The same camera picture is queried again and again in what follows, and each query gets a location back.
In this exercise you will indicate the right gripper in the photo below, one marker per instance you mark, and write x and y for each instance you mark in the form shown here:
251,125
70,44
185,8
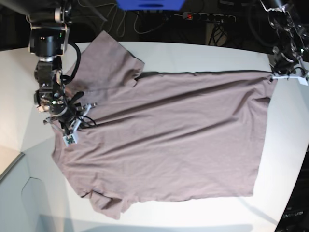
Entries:
74,118

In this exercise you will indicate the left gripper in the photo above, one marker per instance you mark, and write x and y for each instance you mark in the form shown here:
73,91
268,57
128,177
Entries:
298,73

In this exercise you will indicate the mauve t-shirt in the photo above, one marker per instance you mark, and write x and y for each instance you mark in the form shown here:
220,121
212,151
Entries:
165,137

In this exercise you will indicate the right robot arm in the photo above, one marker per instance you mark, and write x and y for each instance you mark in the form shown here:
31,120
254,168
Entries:
49,39

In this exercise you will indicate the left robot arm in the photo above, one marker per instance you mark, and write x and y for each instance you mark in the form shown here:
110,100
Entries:
284,16

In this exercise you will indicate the power strip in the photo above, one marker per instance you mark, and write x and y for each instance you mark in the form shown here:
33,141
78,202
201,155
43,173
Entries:
209,18

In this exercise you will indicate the blue box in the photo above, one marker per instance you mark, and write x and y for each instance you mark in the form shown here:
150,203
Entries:
136,5

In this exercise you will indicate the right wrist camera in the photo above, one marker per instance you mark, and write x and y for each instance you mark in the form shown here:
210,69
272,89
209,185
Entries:
70,139

